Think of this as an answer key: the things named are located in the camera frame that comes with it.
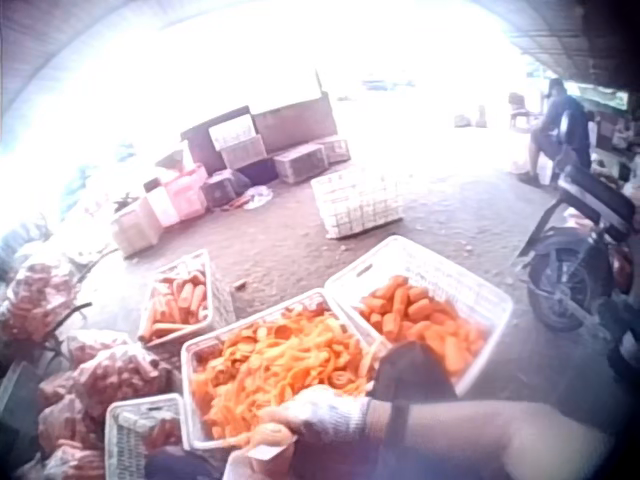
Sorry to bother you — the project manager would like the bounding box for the white cloth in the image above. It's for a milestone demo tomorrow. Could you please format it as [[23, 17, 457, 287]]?
[[243, 184, 275, 210]]

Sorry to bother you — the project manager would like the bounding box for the person's right hand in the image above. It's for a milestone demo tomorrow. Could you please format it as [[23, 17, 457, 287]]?
[[257, 383, 375, 447]]

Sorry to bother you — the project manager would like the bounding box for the stack of empty crates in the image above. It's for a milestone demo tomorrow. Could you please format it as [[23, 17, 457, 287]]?
[[179, 92, 352, 186]]

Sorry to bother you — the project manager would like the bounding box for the mesh bag of carrots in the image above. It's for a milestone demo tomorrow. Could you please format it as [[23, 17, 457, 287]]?
[[35, 393, 104, 454], [63, 328, 134, 367], [42, 444, 107, 480], [0, 259, 79, 344], [72, 344, 174, 419]]

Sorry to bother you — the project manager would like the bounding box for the heap of orange carrot peels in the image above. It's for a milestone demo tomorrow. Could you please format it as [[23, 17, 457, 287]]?
[[192, 308, 376, 441]]

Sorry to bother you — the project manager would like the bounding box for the large white crate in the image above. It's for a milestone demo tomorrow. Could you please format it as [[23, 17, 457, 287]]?
[[323, 234, 516, 397]]

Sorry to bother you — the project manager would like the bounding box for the heap of peeled carrots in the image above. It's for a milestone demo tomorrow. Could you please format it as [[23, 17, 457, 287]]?
[[357, 274, 489, 376]]

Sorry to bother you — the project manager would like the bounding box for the narrow white crate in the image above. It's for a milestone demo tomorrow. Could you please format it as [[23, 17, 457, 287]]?
[[136, 248, 237, 347]]

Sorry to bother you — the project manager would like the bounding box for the white crate of carrot peels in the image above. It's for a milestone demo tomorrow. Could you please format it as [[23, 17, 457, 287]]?
[[179, 287, 392, 451]]

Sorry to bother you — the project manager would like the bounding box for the pink plastic crate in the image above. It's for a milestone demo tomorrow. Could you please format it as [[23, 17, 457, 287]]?
[[163, 165, 210, 222]]

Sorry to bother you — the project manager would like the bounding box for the black motorcycle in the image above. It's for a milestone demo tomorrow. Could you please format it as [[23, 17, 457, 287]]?
[[514, 162, 640, 334]]

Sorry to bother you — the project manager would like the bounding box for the upturned white crate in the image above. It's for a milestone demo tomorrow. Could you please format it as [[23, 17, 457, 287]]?
[[309, 167, 406, 240]]

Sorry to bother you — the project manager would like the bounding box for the metal peeler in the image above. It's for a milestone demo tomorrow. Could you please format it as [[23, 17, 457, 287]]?
[[247, 435, 300, 461]]

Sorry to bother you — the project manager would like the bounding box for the tan carton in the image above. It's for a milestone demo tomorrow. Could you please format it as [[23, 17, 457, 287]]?
[[109, 197, 165, 259]]

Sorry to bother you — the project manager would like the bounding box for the pile of long carrots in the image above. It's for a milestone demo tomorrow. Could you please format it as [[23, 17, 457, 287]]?
[[139, 269, 210, 342]]

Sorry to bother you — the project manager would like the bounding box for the orange carrot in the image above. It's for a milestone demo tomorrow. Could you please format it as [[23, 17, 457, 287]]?
[[247, 422, 297, 451]]

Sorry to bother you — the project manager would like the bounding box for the dark plastic crate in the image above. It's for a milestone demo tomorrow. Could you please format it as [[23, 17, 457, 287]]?
[[201, 171, 240, 210]]

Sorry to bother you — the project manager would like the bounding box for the white box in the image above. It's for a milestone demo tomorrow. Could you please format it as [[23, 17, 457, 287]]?
[[143, 183, 181, 227]]

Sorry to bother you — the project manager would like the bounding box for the person's left hand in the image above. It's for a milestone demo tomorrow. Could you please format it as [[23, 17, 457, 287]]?
[[222, 440, 304, 480]]

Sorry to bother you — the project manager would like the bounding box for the small white mesh crate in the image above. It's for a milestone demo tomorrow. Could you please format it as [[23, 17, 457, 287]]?
[[103, 392, 190, 480]]

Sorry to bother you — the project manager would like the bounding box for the plastic chair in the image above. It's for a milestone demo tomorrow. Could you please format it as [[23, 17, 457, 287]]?
[[508, 92, 545, 132]]

